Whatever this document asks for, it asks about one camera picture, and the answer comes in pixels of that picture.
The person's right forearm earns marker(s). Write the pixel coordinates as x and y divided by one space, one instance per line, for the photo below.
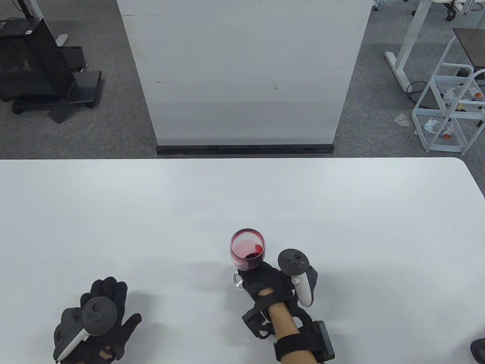
282 318

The person's right hand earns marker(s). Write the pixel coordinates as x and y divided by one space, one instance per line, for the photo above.
271 278

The aluminium frame with casters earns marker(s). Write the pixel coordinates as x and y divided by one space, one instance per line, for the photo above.
468 5

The grey and white right controller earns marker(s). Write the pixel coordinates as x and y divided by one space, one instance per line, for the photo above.
293 261

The white metal cart frame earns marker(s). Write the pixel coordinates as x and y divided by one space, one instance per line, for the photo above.
420 131

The grey and white controller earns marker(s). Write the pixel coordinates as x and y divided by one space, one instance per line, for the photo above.
293 261
99 314

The black equipment stand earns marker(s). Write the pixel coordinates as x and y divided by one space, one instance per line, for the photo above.
34 64

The dark shoe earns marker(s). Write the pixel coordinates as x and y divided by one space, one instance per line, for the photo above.
478 350

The grey and white left controller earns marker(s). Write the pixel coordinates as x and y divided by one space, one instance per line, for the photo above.
99 314

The small black box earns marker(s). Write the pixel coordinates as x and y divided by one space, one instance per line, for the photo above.
74 57

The white partition board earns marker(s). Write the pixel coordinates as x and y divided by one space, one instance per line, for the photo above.
242 76

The orange capped small bottle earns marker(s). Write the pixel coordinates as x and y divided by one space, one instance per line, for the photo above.
448 132

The white stand foot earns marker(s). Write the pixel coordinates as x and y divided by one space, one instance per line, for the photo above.
61 39

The black wheeled cart platform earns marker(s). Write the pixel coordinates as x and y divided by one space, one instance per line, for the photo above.
85 85

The clear plastic wrap scrap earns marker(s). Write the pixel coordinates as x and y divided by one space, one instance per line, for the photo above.
402 120

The black flat floor piece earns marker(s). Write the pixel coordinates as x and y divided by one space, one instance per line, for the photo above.
60 112

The white table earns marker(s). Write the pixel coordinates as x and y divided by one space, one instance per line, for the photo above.
227 197

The white desk leg frame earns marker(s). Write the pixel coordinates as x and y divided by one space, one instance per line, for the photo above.
411 34

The person's left hand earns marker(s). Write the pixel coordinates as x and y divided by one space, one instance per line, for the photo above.
113 299

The clear wine glass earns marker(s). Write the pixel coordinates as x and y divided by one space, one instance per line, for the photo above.
246 242

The dark brown board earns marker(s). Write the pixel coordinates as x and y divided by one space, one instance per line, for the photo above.
473 45

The black partition base bar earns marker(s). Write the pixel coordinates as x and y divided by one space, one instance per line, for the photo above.
242 150

